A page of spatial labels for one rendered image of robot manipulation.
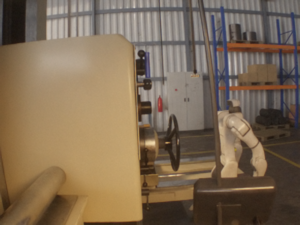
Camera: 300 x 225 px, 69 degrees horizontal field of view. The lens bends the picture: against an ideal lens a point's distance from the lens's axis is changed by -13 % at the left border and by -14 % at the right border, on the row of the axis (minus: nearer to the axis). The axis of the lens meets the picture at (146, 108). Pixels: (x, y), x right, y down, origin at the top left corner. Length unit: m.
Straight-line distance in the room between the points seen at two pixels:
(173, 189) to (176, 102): 6.28
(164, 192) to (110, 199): 1.26
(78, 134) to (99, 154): 0.12
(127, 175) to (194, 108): 7.60
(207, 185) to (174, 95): 7.53
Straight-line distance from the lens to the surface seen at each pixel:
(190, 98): 8.55
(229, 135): 1.79
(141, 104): 1.30
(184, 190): 2.37
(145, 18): 9.30
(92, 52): 1.05
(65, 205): 1.04
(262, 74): 8.80
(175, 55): 9.14
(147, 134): 1.51
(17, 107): 1.15
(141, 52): 1.06
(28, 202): 0.82
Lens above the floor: 1.68
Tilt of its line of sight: 5 degrees down
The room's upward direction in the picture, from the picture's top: 3 degrees counter-clockwise
